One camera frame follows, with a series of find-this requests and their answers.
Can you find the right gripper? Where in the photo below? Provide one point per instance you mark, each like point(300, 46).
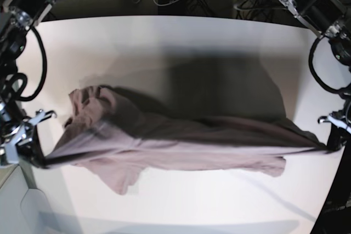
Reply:
point(29, 144)

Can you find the mauve t-shirt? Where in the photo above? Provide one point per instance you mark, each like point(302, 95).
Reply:
point(114, 139)

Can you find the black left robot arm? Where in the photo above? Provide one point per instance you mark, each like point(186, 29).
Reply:
point(328, 19)

